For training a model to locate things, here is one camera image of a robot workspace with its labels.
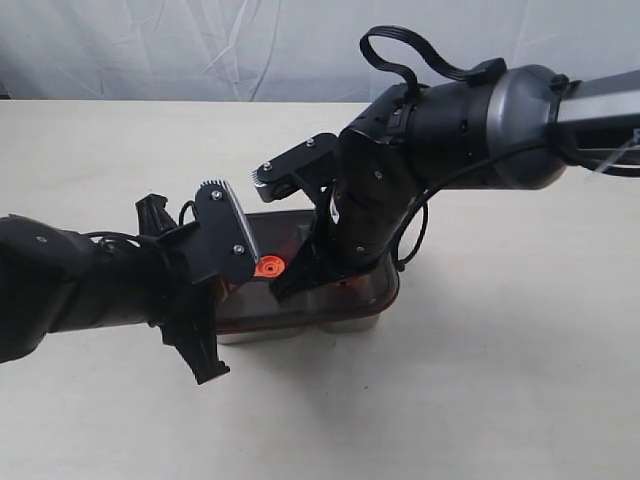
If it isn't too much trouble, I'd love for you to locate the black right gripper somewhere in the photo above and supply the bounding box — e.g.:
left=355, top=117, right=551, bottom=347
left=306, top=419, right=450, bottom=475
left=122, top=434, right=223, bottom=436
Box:
left=271, top=169, right=390, bottom=302

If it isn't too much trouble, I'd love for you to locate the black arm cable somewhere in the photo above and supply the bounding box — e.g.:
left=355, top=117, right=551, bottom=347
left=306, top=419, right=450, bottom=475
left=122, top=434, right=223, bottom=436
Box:
left=84, top=199, right=201, bottom=251
left=358, top=25, right=640, bottom=274

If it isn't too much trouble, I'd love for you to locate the dark transparent lid orange seal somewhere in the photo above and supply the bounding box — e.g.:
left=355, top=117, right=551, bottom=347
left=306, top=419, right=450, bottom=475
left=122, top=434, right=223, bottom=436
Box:
left=216, top=210, right=400, bottom=342

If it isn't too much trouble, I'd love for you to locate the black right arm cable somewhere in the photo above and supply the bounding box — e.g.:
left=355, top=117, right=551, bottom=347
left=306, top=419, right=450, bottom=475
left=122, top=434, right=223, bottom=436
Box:
left=358, top=25, right=640, bottom=274

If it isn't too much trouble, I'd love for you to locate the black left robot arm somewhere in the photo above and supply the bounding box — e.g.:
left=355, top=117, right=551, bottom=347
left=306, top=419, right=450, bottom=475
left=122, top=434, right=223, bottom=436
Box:
left=1, top=206, right=230, bottom=384

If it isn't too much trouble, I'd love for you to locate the blue-grey backdrop cloth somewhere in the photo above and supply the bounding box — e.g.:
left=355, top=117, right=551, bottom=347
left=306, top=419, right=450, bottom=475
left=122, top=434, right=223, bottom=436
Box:
left=1, top=1, right=639, bottom=102

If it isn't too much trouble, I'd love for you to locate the steel two-compartment lunch box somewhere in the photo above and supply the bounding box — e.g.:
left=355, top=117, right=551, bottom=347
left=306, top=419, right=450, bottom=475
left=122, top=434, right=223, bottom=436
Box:
left=217, top=313, right=381, bottom=345

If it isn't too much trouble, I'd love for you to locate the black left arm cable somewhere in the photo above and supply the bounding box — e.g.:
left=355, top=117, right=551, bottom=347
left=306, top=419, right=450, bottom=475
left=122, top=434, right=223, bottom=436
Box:
left=84, top=199, right=201, bottom=251

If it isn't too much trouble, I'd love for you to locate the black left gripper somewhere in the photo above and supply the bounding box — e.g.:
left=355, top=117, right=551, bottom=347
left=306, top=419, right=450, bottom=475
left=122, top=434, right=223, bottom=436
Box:
left=135, top=194, right=230, bottom=385

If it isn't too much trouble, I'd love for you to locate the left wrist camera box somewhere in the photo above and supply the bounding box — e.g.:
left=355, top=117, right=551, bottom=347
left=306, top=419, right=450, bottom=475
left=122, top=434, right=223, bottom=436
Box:
left=195, top=179, right=260, bottom=285

